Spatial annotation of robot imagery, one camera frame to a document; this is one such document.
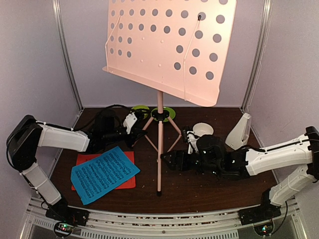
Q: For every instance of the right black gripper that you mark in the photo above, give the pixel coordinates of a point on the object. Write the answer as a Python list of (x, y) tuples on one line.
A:
[(176, 155)]

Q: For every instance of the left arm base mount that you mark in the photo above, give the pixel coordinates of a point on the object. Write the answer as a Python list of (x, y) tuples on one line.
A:
[(62, 212)]

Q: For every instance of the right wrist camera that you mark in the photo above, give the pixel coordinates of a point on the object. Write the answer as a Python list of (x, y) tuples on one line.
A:
[(189, 137)]

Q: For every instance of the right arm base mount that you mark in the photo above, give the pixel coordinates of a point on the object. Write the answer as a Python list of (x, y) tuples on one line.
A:
[(259, 211)]

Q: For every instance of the blue sheet music paper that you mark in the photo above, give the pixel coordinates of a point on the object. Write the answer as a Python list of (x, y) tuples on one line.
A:
[(99, 176)]

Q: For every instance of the right aluminium frame post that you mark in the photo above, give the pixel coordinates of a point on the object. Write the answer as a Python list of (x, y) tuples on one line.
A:
[(260, 49)]

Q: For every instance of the aluminium front rail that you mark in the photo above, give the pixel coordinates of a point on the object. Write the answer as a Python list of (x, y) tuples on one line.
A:
[(223, 224)]

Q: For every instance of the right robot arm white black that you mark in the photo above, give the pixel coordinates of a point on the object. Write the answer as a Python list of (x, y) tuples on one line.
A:
[(208, 152)]

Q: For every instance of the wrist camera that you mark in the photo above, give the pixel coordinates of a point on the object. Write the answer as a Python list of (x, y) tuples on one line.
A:
[(130, 123), (189, 137)]

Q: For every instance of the white metronome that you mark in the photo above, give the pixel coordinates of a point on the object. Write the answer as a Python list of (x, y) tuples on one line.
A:
[(239, 135)]

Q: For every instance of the aluminium frame post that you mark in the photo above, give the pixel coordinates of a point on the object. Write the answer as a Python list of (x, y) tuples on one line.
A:
[(65, 53), (260, 49)]

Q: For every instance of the lime green bowl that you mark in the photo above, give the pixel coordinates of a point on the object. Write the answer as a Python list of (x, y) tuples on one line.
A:
[(142, 108)]

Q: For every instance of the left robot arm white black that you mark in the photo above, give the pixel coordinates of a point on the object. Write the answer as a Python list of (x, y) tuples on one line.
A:
[(103, 129)]

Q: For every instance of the pink music stand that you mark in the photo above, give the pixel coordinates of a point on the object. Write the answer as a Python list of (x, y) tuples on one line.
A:
[(177, 47)]

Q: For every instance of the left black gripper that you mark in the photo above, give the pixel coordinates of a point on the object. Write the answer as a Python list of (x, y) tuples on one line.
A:
[(134, 132)]

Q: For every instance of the red sheet music paper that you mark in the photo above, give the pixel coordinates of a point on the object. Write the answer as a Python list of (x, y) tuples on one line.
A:
[(130, 184)]

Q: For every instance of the left aluminium frame post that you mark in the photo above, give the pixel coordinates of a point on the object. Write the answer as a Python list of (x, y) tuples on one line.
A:
[(65, 53)]

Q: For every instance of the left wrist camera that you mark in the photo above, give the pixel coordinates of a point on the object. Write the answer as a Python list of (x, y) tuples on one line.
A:
[(130, 123)]

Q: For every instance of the white and navy bowl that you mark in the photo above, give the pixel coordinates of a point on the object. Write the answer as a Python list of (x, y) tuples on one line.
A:
[(200, 129)]

